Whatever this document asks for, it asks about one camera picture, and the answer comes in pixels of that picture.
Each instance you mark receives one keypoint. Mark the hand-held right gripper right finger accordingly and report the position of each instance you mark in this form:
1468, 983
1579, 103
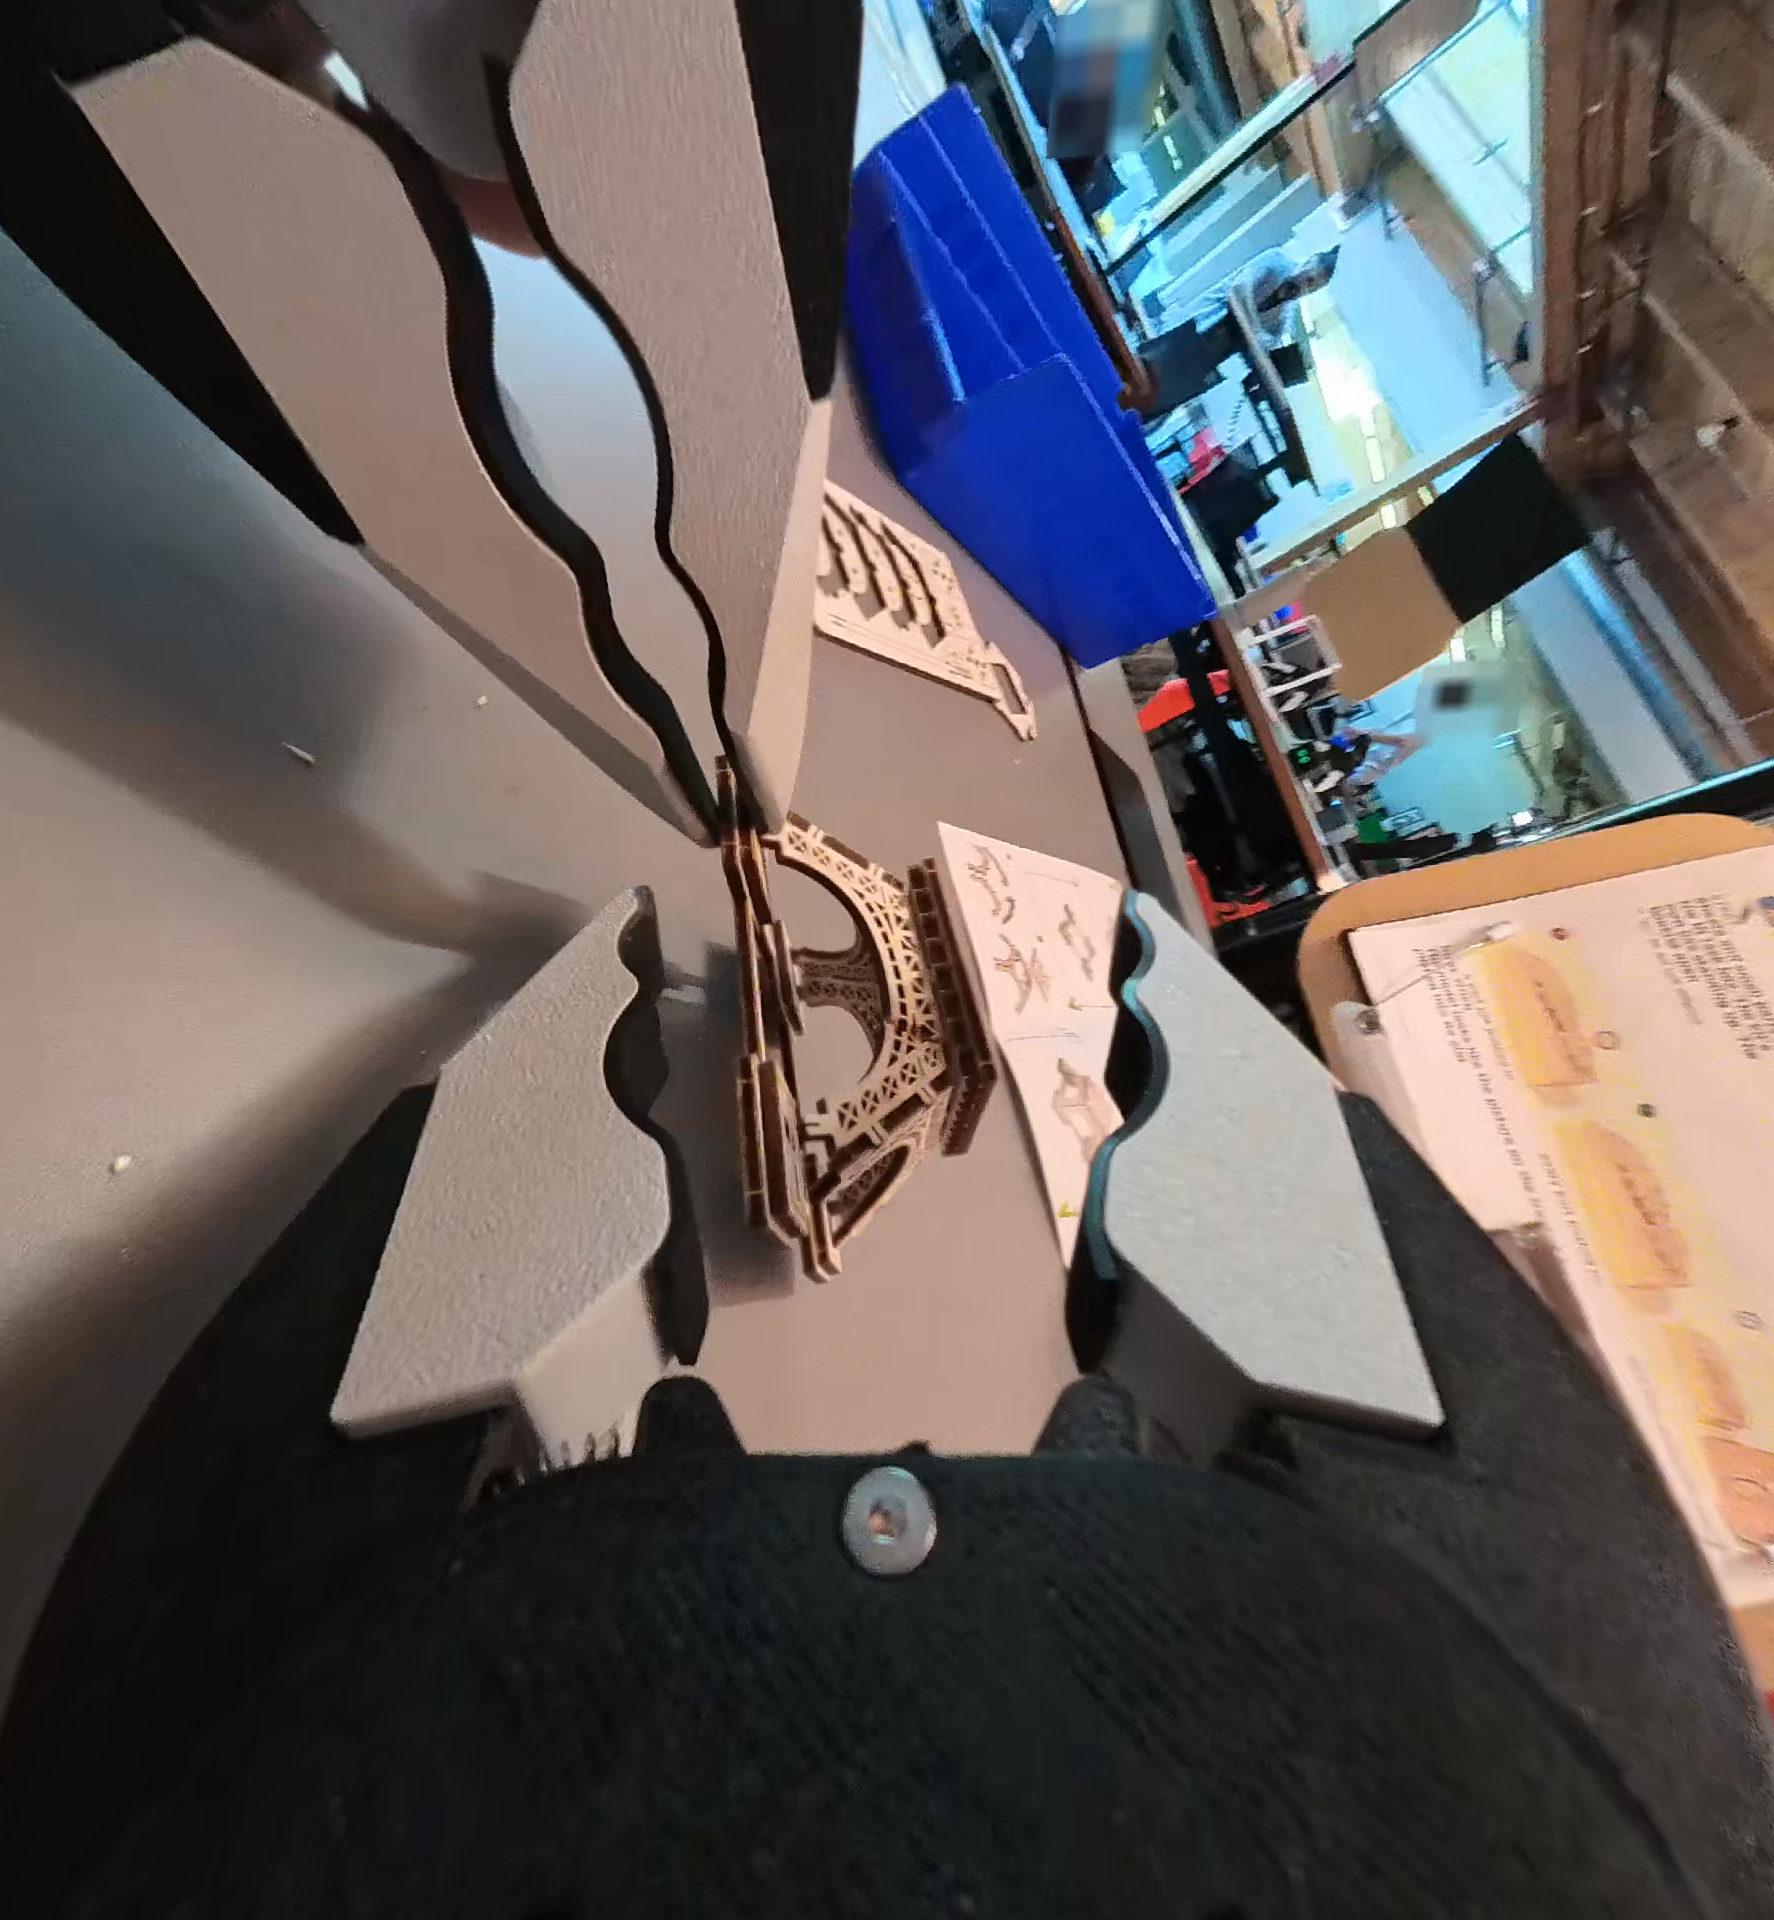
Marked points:
1261, 1201

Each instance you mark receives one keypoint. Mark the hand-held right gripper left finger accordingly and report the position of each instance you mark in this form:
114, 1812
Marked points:
527, 1201

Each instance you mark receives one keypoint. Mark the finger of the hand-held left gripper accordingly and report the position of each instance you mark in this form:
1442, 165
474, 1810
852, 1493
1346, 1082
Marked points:
318, 301
707, 301

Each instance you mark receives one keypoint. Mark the wooden tower base model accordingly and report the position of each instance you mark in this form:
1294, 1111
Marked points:
935, 977

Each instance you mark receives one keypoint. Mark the grey desk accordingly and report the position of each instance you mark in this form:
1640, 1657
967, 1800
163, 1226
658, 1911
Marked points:
151, 901

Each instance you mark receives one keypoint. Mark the person's left hand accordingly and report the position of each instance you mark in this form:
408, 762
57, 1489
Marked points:
505, 217

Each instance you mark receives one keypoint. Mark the folded paper assembly leaflet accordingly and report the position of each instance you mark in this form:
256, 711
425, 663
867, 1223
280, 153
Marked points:
1031, 930

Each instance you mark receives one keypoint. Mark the laser-cut wooden puzzle sheet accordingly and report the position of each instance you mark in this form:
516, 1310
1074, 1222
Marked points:
901, 600

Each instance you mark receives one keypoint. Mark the blue plastic bin with tag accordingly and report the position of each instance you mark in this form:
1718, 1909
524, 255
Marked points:
1067, 510

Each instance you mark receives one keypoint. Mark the printed instruction sheet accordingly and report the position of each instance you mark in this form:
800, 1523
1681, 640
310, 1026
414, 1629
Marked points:
1696, 1081

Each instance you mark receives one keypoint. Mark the open instruction book on stand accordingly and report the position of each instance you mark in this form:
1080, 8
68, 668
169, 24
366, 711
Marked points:
1577, 863

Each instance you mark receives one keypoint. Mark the brown and black board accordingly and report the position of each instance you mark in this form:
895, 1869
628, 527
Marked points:
1503, 527

